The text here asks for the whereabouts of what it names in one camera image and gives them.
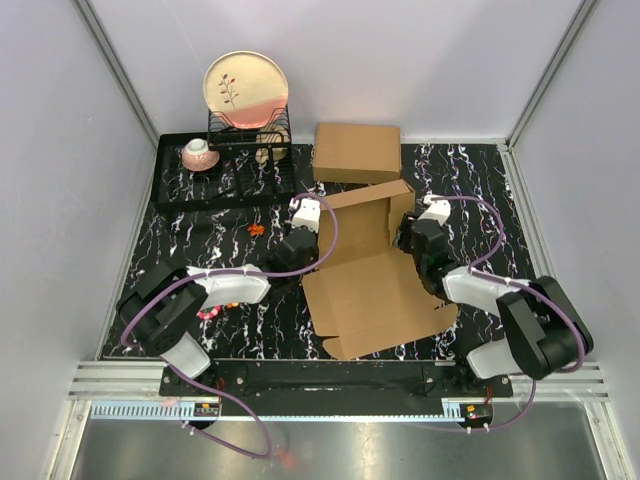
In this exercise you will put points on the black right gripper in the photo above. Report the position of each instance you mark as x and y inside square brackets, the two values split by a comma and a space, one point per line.
[404, 231]

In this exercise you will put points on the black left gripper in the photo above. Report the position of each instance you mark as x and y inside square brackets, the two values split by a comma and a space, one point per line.
[314, 255]

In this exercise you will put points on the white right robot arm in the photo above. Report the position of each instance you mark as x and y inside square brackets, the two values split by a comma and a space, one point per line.
[543, 332]

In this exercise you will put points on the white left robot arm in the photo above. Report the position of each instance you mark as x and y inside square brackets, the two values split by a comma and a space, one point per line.
[159, 312]

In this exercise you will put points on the closed brown cardboard box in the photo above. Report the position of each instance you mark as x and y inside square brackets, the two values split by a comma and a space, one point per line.
[358, 154]

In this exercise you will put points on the small orange flower toy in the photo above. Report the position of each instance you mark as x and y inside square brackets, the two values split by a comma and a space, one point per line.
[256, 230]

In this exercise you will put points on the pink flower coaster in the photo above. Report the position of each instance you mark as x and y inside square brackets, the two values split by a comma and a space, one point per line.
[209, 314]

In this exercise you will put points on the beige cup in rack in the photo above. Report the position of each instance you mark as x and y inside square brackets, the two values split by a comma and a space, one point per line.
[274, 140]

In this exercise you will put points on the pink ceramic bowl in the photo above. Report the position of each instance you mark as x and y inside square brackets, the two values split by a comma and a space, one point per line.
[197, 157]

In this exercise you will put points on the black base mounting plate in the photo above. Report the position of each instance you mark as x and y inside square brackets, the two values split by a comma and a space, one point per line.
[323, 388]

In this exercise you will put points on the beige and pink plate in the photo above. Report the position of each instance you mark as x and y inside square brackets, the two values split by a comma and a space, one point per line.
[245, 89]

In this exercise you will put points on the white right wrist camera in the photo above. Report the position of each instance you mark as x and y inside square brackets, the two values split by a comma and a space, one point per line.
[435, 208]

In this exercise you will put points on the black wire tray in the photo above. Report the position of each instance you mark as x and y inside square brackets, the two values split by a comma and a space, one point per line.
[237, 181]

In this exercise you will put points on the black wire plate rack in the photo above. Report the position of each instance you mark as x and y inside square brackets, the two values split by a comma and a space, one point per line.
[223, 135]

